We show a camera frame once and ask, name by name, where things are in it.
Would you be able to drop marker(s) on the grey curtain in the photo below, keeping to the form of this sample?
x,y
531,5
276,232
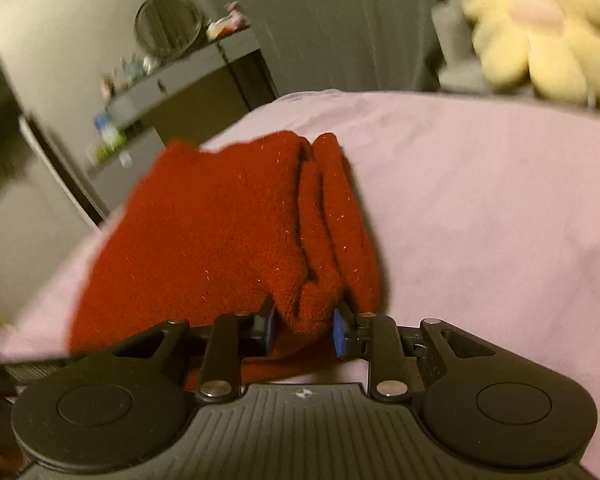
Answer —
x,y
330,25

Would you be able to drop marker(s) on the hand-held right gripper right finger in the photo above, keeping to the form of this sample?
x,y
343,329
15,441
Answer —
x,y
338,336

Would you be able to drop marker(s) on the green packet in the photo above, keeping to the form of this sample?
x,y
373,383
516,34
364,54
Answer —
x,y
107,149

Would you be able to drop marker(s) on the grey dresser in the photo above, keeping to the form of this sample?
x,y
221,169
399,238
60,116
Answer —
x,y
190,75

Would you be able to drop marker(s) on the pink plush toy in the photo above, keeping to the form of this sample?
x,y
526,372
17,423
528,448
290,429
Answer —
x,y
225,22

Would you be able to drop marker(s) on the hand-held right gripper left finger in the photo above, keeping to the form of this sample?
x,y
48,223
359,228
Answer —
x,y
269,332

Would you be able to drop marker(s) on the pink bed sheet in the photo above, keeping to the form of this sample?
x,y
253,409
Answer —
x,y
480,210

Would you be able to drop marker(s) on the white framed panel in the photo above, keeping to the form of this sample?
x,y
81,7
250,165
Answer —
x,y
0,110

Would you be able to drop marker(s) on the cream flower plush pillow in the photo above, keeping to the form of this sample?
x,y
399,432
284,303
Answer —
x,y
545,60

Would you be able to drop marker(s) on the blue and white bottle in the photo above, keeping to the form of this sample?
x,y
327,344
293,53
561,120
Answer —
x,y
105,127

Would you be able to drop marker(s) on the red knit sweater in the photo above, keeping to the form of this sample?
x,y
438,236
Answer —
x,y
205,240

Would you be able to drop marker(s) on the round table mirror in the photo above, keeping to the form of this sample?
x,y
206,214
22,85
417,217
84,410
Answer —
x,y
167,25

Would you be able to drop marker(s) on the row of small bottles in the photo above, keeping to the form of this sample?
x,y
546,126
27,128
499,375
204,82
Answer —
x,y
130,67

